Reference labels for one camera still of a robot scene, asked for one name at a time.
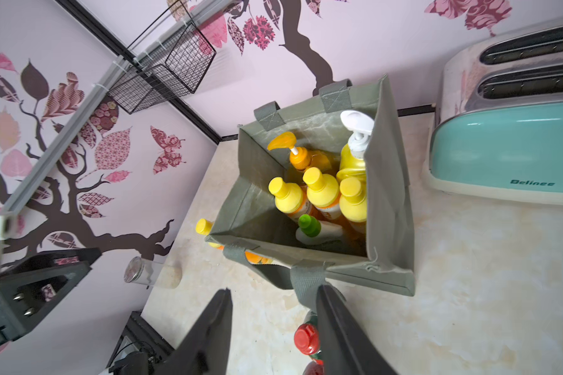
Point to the white bottle green cap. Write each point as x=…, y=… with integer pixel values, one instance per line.
x=312, y=231

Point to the orange bottle yellow cap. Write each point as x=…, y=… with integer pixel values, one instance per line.
x=292, y=200
x=204, y=227
x=353, y=203
x=323, y=192

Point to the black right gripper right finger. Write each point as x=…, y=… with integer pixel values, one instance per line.
x=345, y=346

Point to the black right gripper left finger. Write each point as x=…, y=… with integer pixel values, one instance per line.
x=206, y=347

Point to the large yellow dish soap bottle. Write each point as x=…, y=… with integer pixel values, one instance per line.
x=352, y=163

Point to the mint green toaster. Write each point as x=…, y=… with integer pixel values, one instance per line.
x=498, y=128

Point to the dark green bottle red cap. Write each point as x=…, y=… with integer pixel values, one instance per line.
x=307, y=338

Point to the clear glass jar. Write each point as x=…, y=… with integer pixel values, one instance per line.
x=152, y=274

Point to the black wire basket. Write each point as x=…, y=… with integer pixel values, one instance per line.
x=168, y=69

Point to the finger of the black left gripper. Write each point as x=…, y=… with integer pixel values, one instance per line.
x=32, y=287

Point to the orange pump soap bottle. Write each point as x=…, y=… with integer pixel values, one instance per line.
x=301, y=158

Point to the grey-green shopping bag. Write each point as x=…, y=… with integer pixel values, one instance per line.
x=381, y=259

